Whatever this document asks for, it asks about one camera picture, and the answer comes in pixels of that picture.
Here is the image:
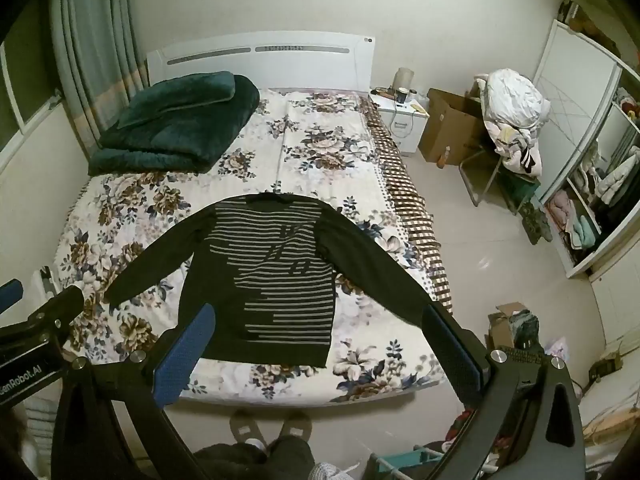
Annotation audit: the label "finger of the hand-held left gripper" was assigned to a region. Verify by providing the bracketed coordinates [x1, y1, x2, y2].
[0, 280, 25, 307]
[27, 284, 87, 335]

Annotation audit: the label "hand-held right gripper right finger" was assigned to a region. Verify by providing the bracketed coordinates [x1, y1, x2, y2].
[421, 304, 586, 480]

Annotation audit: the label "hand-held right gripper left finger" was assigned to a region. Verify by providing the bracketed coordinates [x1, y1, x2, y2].
[50, 302, 217, 480]

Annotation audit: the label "dark striped sweater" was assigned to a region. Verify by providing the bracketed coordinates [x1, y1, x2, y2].
[102, 192, 446, 368]

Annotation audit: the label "pile of white clothes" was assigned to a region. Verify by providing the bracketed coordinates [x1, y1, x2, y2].
[475, 67, 552, 177]

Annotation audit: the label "small open cardboard box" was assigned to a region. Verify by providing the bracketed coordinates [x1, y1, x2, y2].
[487, 301, 541, 352]

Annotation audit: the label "teal drying rack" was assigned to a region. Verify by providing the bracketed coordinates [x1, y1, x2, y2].
[367, 446, 451, 480]

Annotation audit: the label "person's legs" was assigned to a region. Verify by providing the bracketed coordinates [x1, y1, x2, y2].
[192, 435, 317, 480]

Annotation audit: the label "pair of green slippers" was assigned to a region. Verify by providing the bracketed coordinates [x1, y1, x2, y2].
[520, 204, 554, 246]

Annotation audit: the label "white plastic bag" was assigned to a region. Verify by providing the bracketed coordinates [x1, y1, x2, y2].
[575, 375, 640, 458]

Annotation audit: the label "dark green folded blanket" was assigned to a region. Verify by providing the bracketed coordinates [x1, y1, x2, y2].
[87, 74, 261, 177]

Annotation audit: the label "white framed window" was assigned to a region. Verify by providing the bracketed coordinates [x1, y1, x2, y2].
[0, 35, 66, 171]

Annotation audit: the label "white nightstand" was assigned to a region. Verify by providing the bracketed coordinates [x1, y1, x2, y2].
[369, 87, 431, 157]

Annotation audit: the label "large cardboard box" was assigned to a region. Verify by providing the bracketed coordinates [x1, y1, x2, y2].
[417, 87, 488, 167]

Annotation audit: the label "dark green pillow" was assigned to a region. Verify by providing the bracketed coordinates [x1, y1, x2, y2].
[116, 71, 237, 128]

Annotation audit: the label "floral bed blanket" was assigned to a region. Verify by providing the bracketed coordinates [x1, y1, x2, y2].
[50, 87, 453, 406]

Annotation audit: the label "white wardrobe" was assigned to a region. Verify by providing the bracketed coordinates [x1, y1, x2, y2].
[532, 19, 640, 279]

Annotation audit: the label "pale green curtain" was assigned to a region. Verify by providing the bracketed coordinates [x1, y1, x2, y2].
[47, 0, 151, 148]

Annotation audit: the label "white bed headboard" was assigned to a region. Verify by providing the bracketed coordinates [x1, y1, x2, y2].
[145, 31, 377, 95]

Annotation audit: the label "brown storage box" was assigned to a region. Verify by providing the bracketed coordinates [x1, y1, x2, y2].
[556, 0, 622, 57]

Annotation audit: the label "metal frame chair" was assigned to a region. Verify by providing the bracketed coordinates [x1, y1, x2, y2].
[457, 147, 541, 213]

